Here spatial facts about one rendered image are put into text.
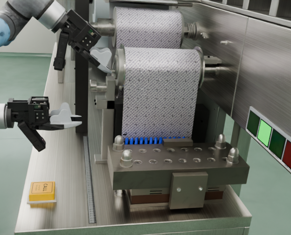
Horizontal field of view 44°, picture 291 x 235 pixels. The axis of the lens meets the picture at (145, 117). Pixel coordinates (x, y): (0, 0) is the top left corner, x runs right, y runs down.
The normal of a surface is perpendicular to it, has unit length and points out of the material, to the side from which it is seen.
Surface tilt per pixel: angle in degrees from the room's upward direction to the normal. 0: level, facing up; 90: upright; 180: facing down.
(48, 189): 0
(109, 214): 0
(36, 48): 90
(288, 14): 90
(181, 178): 90
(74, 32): 90
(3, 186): 0
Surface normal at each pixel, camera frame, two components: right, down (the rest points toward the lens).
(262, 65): -0.98, 0.00
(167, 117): 0.18, 0.38
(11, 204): 0.07, -0.92
